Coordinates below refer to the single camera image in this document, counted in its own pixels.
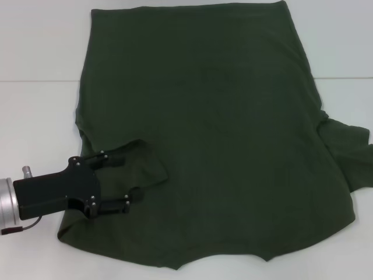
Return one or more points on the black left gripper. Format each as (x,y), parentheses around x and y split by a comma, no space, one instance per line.
(58,189)

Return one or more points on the dark green t-shirt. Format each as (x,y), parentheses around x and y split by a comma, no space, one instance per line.
(204,116)

